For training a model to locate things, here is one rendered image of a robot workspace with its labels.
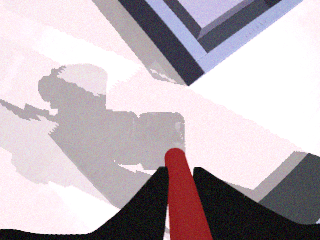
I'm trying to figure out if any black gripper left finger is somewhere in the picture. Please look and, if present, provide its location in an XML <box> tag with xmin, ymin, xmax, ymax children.
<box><xmin>0</xmin><ymin>167</ymin><xmax>169</xmax><ymax>240</ymax></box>

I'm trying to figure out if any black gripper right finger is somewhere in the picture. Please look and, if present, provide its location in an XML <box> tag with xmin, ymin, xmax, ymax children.
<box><xmin>192</xmin><ymin>167</ymin><xmax>320</xmax><ymax>240</ymax></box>

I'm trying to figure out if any red peg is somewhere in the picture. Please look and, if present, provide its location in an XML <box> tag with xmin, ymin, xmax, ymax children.
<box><xmin>164</xmin><ymin>148</ymin><xmax>212</xmax><ymax>240</ymax></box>

